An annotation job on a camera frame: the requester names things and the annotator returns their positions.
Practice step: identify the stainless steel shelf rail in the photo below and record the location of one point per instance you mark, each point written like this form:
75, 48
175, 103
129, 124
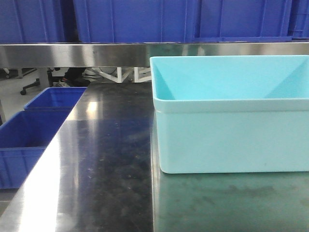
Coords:
40, 55

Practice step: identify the white metal frame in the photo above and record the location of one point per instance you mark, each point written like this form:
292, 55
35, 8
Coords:
121, 74

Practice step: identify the far right blue crate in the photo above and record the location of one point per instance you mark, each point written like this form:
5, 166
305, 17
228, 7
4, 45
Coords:
300, 19

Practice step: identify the left blue shelf crate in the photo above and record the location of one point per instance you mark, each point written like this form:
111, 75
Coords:
31, 21

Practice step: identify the light blue plastic bin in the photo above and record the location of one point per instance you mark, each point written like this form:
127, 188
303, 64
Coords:
232, 114

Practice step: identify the large blue shelf crate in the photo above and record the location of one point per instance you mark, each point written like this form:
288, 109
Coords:
135, 21

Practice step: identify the blue floor bin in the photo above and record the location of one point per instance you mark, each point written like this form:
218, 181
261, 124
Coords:
56, 99
23, 140

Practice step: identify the right blue shelf crate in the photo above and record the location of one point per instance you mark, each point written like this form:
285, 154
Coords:
242, 21

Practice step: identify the far blue floor bin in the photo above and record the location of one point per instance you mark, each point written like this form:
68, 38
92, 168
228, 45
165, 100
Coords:
56, 99

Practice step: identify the near blue floor bin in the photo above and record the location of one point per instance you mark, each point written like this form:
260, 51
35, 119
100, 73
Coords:
23, 140

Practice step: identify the black office chair base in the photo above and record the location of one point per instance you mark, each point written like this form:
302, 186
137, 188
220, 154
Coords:
33, 84

